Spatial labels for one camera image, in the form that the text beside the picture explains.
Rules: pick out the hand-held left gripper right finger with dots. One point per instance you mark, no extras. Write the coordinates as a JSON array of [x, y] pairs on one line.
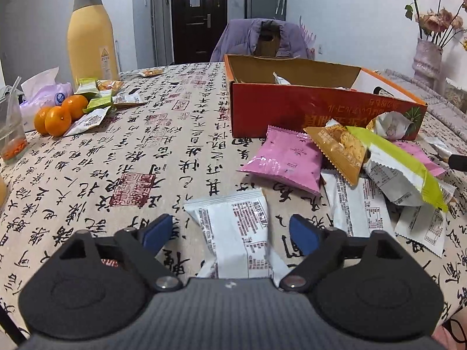
[[304, 233]]

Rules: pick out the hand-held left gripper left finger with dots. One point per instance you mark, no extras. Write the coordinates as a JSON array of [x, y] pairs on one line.
[[157, 232]]

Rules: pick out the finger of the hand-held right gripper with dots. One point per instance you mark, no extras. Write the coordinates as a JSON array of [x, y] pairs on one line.
[[459, 162]]

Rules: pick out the silver foil snack packet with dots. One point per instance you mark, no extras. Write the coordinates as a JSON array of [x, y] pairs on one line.
[[437, 147]]

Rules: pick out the pink snack packet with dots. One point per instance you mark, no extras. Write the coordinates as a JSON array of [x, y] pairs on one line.
[[412, 149], [284, 156]]

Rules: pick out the tan cracker snack packet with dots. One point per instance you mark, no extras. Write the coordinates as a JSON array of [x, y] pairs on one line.
[[343, 153]]

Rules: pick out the red cardboard box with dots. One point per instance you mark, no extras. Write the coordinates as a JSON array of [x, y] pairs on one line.
[[277, 109]]

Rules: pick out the heap of assorted snack packets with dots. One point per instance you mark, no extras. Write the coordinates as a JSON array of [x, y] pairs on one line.
[[281, 79]]

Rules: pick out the clear storage jar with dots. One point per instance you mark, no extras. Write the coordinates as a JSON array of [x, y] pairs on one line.
[[456, 96]]

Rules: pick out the grey folded quilt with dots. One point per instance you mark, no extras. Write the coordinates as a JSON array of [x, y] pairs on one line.
[[419, 87]]

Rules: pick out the pink ceramic vase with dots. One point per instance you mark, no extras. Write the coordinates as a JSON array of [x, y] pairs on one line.
[[427, 62]]

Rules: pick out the small white snack packet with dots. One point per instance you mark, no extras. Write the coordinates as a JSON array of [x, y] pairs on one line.
[[87, 121], [128, 99]]

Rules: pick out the dried pink rose bouquet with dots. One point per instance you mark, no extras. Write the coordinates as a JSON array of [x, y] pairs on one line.
[[437, 22]]

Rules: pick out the tangerine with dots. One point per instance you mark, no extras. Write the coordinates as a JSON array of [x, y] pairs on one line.
[[76, 106], [39, 121], [58, 121]]

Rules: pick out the small orange snack packet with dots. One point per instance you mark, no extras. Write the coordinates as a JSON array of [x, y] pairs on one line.
[[150, 72], [109, 85]]

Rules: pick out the clear cup with orange berries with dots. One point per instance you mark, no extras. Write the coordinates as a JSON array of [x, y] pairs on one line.
[[12, 135]]

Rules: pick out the purple tissue pack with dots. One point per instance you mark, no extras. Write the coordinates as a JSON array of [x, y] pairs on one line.
[[43, 98]]

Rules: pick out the white pole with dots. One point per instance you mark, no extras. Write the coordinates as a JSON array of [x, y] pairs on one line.
[[117, 56]]

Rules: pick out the brown chair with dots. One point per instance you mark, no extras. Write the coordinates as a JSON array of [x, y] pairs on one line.
[[268, 45]]

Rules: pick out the dark entrance door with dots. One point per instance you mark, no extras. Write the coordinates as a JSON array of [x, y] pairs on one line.
[[182, 36]]

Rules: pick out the yellow thermos bottle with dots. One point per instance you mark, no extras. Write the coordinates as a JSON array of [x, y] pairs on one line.
[[93, 40]]

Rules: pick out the purple jacket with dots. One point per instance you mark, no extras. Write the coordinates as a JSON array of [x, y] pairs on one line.
[[233, 40]]

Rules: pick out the white interior door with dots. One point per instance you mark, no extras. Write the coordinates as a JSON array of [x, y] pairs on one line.
[[160, 25]]

